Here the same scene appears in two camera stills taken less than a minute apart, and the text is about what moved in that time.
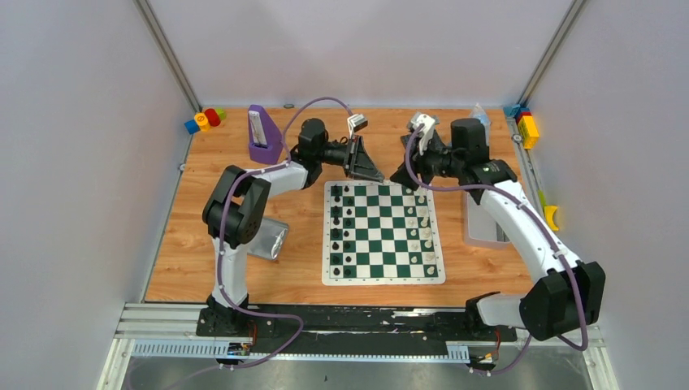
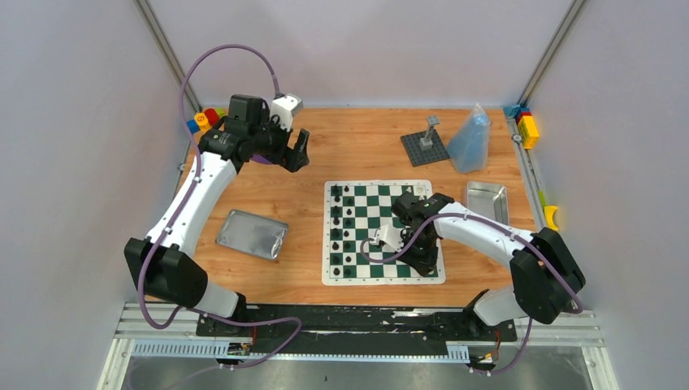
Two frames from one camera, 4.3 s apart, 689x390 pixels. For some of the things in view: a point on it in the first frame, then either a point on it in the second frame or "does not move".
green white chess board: (380, 232) does not move
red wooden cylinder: (213, 117) does not move
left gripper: (350, 158) -> (290, 156)
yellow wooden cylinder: (202, 120) does not move
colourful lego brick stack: (526, 126) does not move
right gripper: (418, 161) -> (425, 265)
